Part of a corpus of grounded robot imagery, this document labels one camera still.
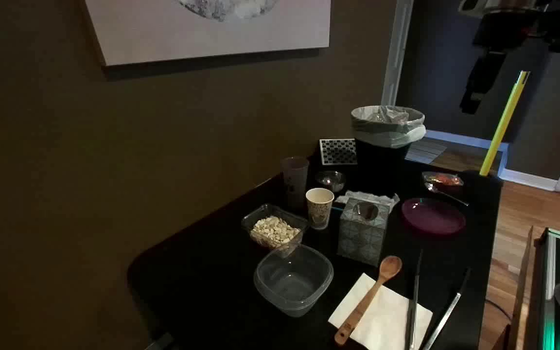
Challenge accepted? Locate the white patterned paper cup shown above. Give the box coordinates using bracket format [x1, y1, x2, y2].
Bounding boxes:
[305, 187, 334, 232]

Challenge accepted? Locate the dark translucent plastic cup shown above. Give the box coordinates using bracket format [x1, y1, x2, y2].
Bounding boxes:
[281, 156, 309, 211]

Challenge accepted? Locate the container with white food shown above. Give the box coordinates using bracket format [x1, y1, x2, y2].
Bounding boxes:
[241, 205, 309, 257]

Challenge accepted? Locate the small metal bowl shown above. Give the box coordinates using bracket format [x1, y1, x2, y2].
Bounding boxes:
[316, 170, 346, 193]

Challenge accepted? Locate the black white checkerboard card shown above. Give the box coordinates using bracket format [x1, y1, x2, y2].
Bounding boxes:
[318, 139, 357, 166]

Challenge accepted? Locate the patterned tissue box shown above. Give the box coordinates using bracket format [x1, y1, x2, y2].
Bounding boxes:
[338, 191, 398, 267]

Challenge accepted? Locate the empty clear plastic container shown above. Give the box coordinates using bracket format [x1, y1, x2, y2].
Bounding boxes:
[252, 246, 334, 320]

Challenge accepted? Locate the trash bin with white bag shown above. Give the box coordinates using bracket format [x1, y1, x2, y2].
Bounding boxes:
[350, 106, 425, 197]

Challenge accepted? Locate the wooden spoon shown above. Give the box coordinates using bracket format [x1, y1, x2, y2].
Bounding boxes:
[334, 255, 402, 347]

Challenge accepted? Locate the metal spoon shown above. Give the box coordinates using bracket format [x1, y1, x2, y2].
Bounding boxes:
[423, 184, 468, 209]

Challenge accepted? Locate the purple plate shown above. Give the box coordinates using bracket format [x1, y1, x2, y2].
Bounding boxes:
[400, 197, 466, 238]

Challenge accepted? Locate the snack wrapper packet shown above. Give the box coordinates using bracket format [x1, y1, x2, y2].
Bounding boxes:
[421, 172, 464, 187]

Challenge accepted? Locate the black utensil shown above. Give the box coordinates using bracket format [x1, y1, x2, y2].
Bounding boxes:
[404, 250, 423, 350]

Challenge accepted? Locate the white paper napkin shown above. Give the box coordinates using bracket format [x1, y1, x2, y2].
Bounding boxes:
[328, 275, 408, 350]

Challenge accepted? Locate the yellow stick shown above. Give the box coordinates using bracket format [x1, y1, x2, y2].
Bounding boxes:
[478, 71, 530, 178]

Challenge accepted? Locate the white wall canvas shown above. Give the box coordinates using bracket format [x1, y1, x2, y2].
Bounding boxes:
[83, 0, 330, 67]

